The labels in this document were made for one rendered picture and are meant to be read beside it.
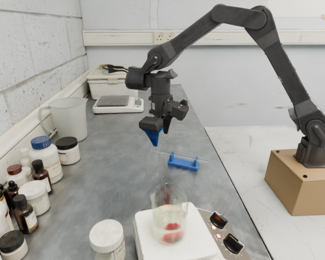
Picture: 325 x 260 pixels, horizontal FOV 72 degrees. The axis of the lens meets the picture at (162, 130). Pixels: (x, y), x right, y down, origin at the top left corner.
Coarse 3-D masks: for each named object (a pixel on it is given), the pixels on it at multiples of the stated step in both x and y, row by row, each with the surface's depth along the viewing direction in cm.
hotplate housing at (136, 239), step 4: (196, 208) 47; (212, 212) 49; (200, 216) 45; (136, 228) 43; (136, 232) 42; (136, 236) 41; (136, 240) 40; (136, 244) 41; (216, 244) 39; (136, 248) 41; (136, 252) 44; (140, 252) 38; (220, 252) 38; (140, 256) 37; (216, 256) 37; (220, 256) 37
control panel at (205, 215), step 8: (208, 216) 47; (208, 224) 44; (216, 232) 43; (224, 232) 44; (232, 232) 46; (216, 240) 40; (224, 248) 40; (224, 256) 37; (232, 256) 39; (240, 256) 40; (248, 256) 41
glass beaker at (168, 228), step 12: (156, 192) 38; (168, 192) 39; (180, 192) 38; (156, 204) 39; (180, 204) 39; (156, 216) 35; (168, 216) 34; (180, 216) 34; (156, 228) 36; (168, 228) 35; (180, 228) 35; (168, 240) 36; (180, 240) 37
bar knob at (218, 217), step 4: (216, 212) 46; (212, 216) 46; (216, 216) 45; (220, 216) 45; (212, 220) 45; (216, 220) 45; (220, 220) 45; (224, 220) 45; (216, 224) 44; (220, 224) 45; (224, 224) 45; (220, 228) 44
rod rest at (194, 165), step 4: (172, 152) 74; (172, 156) 73; (196, 156) 71; (168, 160) 74; (172, 160) 74; (176, 160) 74; (180, 160) 74; (184, 160) 74; (188, 160) 74; (196, 160) 70; (168, 164) 73; (172, 164) 73; (176, 164) 72; (180, 164) 72; (184, 164) 72; (188, 164) 72; (192, 164) 72; (196, 164) 71; (188, 168) 71; (192, 168) 70; (196, 168) 70
